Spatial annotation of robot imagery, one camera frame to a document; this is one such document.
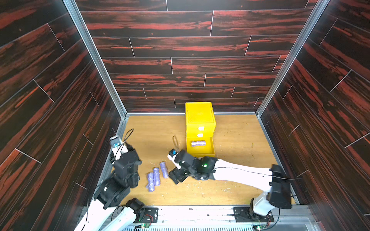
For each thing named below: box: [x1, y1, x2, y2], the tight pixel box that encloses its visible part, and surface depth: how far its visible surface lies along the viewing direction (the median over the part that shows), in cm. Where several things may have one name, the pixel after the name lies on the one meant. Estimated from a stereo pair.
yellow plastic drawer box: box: [185, 101, 217, 158], surface depth 93 cm
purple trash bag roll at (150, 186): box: [145, 172, 155, 193], surface depth 85 cm
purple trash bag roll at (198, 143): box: [190, 140, 207, 147], surface depth 101 cm
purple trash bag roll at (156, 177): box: [153, 167, 161, 187], surface depth 87 cm
